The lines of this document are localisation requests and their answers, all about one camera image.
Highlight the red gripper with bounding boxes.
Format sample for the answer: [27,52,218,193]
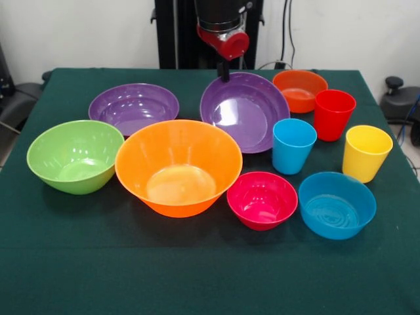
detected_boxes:
[196,23,250,82]

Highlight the purple plastic bowl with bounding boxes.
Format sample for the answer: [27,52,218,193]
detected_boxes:
[88,83,180,137]
[199,72,291,154]

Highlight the small red-orange plastic bowl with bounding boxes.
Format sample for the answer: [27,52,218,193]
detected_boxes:
[272,69,329,114]

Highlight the blue plastic cup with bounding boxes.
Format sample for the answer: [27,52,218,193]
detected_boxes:
[272,118,318,175]

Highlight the large orange plastic bowl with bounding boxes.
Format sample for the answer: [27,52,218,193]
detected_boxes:
[114,119,243,219]

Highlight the red plastic cup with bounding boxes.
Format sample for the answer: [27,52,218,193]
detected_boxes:
[313,89,357,142]

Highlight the pink plastic bowl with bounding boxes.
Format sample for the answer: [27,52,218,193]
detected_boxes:
[226,171,299,232]

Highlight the yellow plastic cup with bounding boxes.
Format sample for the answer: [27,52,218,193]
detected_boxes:
[342,125,394,184]

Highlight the green plastic bowl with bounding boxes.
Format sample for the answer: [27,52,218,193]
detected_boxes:
[26,119,125,196]

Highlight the blue plastic bowl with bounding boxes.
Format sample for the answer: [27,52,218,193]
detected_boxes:
[298,171,377,241]

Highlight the dark green tablecloth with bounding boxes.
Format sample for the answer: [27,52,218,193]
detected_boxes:
[0,67,420,315]

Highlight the black padded chair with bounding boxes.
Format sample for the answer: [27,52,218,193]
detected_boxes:
[0,81,43,132]

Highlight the black hanging cable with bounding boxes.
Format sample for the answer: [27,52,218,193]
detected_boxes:
[259,0,296,70]

